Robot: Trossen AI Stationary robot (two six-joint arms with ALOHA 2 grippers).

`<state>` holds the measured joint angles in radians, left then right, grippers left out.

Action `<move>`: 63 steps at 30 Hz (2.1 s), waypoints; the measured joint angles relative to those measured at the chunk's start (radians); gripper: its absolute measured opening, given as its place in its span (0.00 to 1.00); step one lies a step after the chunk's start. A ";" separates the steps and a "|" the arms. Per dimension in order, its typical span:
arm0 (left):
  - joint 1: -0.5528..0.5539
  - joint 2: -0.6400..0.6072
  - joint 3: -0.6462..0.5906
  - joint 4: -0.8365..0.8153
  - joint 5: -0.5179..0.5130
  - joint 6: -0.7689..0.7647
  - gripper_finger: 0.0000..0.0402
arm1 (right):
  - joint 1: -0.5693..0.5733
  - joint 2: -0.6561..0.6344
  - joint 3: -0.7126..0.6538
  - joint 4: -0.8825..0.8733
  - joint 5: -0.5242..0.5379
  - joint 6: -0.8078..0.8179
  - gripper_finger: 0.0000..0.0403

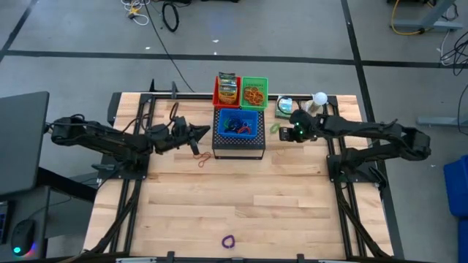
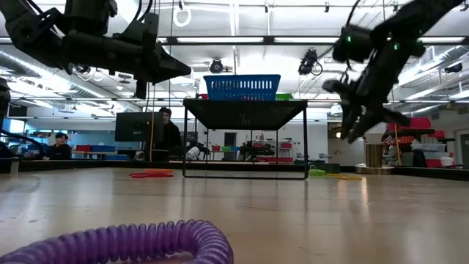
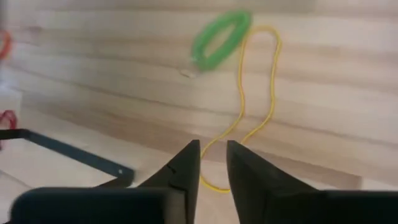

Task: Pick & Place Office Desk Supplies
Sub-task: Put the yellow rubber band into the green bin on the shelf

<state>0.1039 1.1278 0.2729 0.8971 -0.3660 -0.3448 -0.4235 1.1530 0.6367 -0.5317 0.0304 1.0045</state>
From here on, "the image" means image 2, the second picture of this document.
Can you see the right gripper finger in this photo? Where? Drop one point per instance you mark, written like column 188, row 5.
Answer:
column 348, row 99
column 381, row 117

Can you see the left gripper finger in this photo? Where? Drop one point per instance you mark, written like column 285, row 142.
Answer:
column 150, row 44
column 150, row 77

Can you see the red plastic basket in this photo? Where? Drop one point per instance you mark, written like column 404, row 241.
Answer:
column 202, row 97

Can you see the green plastic basket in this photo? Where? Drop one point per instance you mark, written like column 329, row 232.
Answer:
column 284, row 97

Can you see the green yellow crayon box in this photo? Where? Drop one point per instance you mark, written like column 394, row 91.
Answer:
column 333, row 168

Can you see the blue plastic basket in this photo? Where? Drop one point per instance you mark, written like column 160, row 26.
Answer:
column 220, row 96

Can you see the orange rubber band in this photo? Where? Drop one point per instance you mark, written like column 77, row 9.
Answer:
column 161, row 170

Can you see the red rubber band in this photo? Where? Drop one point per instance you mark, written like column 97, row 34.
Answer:
column 146, row 175

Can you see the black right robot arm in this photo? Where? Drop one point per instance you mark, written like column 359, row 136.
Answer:
column 414, row 14

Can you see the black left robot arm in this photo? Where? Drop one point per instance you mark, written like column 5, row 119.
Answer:
column 29, row 34

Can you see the black ceiling disc lamp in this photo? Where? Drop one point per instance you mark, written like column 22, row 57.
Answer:
column 124, row 77

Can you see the red storage bins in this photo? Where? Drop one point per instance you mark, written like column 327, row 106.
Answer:
column 421, row 124

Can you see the black monitor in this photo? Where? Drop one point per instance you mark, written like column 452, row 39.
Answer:
column 137, row 126

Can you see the black ceiling spotlight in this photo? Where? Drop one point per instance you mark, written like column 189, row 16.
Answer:
column 454, row 67
column 216, row 66
column 308, row 62

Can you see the person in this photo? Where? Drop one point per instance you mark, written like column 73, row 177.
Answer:
column 171, row 135
column 59, row 150

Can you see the black overhead light beam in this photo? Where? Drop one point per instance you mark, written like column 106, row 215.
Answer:
column 269, row 40

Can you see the black perforated metal shelf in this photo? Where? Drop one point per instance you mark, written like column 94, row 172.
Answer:
column 242, row 113

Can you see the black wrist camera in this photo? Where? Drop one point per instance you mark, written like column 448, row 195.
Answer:
column 91, row 14
column 351, row 42

